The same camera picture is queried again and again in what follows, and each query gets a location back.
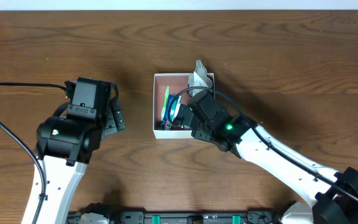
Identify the toothpaste tube white teal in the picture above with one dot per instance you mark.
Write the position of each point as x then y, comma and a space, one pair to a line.
172, 107

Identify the green white toothbrush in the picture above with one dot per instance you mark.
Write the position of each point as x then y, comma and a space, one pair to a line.
165, 100

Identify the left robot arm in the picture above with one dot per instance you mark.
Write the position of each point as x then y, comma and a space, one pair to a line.
65, 143

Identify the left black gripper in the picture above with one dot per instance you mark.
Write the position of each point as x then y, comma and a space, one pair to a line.
117, 116

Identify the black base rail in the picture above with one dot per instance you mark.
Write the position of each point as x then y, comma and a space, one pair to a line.
100, 213

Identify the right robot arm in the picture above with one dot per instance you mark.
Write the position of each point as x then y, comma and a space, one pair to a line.
329, 196

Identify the white floral lotion tube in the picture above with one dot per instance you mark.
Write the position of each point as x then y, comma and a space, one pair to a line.
200, 77

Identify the white cardboard box pink inside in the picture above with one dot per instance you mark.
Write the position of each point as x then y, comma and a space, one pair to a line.
166, 86

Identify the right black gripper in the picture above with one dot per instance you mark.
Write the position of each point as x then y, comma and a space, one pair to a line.
187, 117

